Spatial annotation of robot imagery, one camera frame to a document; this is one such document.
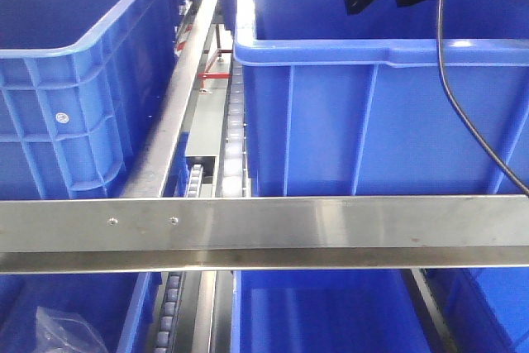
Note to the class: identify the blue crate right front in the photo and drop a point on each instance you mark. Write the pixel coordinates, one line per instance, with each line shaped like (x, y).
(353, 105)

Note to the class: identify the blue crate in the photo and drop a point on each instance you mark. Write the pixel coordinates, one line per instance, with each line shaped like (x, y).
(119, 306)
(353, 105)
(81, 82)
(324, 311)

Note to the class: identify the blue crate left front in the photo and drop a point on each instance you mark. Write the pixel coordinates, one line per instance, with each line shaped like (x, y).
(81, 82)

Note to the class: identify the blue crate lower right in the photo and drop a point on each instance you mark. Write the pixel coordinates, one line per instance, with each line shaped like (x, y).
(324, 311)

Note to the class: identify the blue crate lower left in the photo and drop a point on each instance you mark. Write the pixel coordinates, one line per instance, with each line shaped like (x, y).
(119, 306)

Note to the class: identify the clear plastic bag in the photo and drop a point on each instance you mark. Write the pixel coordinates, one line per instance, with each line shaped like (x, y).
(58, 331)

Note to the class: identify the steel shelf front rail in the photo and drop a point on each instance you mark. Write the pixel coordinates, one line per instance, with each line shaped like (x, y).
(140, 234)

